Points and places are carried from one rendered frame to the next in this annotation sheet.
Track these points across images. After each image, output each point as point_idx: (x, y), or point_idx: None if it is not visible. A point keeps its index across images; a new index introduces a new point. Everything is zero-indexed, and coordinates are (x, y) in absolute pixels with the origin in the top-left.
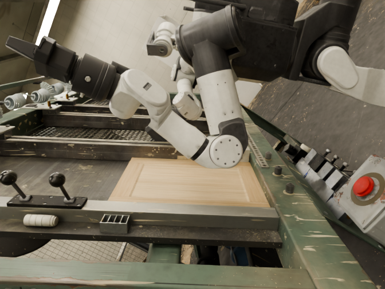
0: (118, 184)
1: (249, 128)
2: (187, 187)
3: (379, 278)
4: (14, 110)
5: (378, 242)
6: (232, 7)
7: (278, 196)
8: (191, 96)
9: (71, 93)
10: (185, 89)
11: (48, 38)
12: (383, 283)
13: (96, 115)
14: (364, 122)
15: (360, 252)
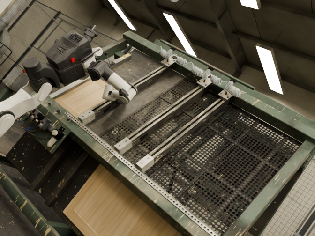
0: (105, 82)
1: (102, 150)
2: (85, 94)
3: (21, 212)
4: (204, 71)
5: (20, 221)
6: (56, 40)
7: (52, 100)
8: (111, 93)
9: (256, 104)
10: (114, 90)
11: (86, 27)
12: (19, 210)
13: (183, 98)
14: None
15: (32, 225)
